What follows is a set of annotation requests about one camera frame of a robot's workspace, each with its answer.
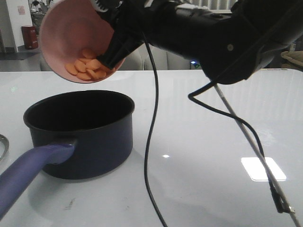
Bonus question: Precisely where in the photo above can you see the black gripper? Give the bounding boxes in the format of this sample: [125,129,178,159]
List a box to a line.
[94,0,180,69]

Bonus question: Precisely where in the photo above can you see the orange ham slices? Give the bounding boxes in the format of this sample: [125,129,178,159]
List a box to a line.
[64,48,116,81]

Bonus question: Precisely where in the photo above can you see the pink bowl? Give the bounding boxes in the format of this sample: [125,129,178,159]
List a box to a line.
[39,0,114,84]

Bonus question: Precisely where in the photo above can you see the glass pot lid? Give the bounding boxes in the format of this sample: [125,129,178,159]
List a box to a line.
[0,134,9,161]

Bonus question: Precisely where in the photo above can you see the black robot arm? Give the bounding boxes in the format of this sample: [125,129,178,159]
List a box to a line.
[92,0,303,84]

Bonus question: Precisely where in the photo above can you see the dark blue pot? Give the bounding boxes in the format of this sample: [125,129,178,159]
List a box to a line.
[0,90,134,216]

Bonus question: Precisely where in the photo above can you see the right grey chair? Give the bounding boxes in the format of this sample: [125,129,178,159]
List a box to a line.
[119,44,202,70]

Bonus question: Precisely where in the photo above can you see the grey chair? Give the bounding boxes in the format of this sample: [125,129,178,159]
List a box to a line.
[119,44,202,70]
[39,54,53,71]

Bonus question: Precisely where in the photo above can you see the left grey chair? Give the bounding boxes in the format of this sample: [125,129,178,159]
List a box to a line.
[39,54,53,71]

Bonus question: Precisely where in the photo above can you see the red bin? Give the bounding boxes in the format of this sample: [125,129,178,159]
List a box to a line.
[21,26,38,50]

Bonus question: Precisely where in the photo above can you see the beige cushion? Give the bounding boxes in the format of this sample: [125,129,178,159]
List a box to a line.
[280,51,303,71]

